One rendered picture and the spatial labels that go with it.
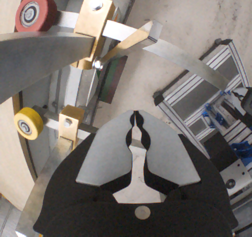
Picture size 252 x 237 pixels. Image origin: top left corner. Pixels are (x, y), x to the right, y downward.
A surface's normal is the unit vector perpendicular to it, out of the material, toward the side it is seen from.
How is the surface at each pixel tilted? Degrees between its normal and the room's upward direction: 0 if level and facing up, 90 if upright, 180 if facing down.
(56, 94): 0
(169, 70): 0
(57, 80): 0
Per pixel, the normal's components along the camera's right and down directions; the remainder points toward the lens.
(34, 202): 0.33, -0.81
